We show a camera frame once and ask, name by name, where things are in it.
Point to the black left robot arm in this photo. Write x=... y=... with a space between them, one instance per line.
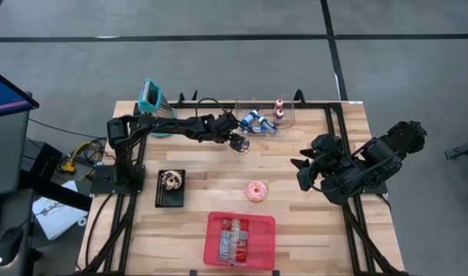
x=161 y=126

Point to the yellow connector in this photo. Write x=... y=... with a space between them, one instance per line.
x=67 y=167

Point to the black desk beam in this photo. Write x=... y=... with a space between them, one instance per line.
x=53 y=191

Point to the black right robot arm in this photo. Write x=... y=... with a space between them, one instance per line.
x=387 y=149

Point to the red snack box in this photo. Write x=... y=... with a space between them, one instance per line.
x=233 y=241

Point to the large blue paint bottle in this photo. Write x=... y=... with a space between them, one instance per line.
x=250 y=117

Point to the black computer mouse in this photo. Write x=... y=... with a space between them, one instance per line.
x=8 y=245

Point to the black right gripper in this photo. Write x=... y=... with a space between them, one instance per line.
x=329 y=157

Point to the black aluminium table frame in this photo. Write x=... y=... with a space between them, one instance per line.
x=210 y=104

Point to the red plastic bin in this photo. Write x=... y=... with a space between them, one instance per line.
x=264 y=245

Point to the grey stand foot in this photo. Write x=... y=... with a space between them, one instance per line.
x=467 y=149

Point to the white paper sheet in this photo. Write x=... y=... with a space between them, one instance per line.
x=53 y=218

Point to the teal metal box grater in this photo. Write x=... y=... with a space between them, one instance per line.
x=153 y=99

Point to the chocolate donut with sprinkles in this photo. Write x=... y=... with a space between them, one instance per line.
x=172 y=180

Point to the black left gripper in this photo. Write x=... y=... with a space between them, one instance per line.
x=223 y=126

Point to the chocolate donut with white drizzle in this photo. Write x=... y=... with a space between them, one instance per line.
x=246 y=149

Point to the computer monitor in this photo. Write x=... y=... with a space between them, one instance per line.
x=4 y=96

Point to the pink frosted donut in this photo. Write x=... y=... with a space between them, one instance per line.
x=256 y=191

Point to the clear plastic container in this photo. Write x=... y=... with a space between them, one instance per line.
x=289 y=128

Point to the white tape roll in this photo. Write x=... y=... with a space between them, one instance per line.
x=82 y=221

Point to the maroon paint bottle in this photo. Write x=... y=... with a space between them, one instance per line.
x=279 y=117

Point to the black floor box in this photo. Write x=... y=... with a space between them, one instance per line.
x=42 y=159

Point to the black frame clamp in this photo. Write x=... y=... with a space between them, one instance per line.
x=299 y=96

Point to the bright red paint bottle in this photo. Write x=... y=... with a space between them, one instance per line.
x=279 y=104

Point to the black rectangular tray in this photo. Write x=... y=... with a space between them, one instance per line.
x=172 y=199

